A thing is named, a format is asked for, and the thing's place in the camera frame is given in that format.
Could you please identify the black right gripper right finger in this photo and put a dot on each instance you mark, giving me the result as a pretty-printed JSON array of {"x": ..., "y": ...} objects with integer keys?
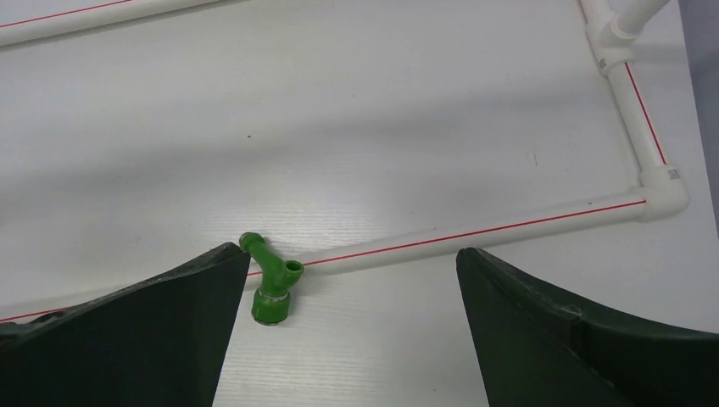
[{"x": 541, "y": 345}]

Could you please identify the white PVC pipe frame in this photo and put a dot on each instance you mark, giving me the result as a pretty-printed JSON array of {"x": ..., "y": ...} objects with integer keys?
[{"x": 137, "y": 135}]

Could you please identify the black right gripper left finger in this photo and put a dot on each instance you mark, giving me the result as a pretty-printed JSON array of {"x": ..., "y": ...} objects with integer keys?
[{"x": 159, "y": 342}]

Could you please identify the green plastic water faucet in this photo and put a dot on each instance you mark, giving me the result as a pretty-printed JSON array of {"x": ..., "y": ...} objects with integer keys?
[{"x": 272, "y": 299}]

